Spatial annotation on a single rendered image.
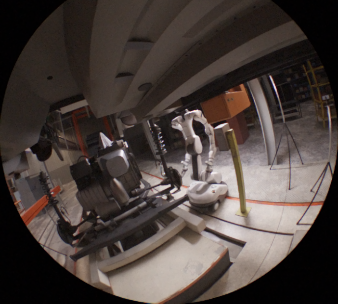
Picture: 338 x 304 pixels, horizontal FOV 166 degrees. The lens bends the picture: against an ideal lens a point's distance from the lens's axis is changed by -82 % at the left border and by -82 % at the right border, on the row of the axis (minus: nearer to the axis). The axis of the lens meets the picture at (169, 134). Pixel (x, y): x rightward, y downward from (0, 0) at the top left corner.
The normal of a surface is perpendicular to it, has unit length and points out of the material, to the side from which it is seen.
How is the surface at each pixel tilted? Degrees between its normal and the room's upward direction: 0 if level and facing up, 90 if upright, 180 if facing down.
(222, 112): 90
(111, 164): 90
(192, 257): 0
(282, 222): 0
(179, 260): 0
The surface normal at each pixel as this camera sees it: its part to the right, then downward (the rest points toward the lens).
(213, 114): -0.77, 0.33
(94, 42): 0.15, 0.99
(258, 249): -0.36, -0.93
